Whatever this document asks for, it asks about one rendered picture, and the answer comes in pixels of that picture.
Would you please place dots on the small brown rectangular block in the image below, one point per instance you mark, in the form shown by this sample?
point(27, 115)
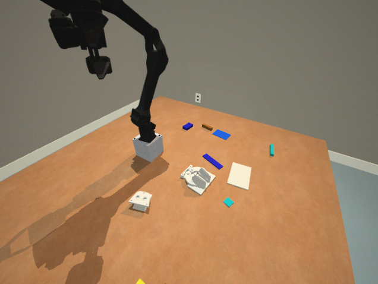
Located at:
point(207, 127)

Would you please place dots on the small blue block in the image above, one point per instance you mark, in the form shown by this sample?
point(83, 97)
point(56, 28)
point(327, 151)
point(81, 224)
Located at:
point(187, 126)

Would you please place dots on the small teal square tile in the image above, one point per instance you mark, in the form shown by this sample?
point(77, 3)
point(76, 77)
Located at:
point(228, 202)

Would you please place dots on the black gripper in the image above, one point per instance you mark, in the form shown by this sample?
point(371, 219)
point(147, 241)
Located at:
point(87, 15)

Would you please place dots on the blue flat rectangular plate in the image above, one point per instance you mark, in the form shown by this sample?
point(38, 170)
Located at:
point(222, 134)

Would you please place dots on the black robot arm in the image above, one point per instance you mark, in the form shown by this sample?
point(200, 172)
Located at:
point(67, 36)

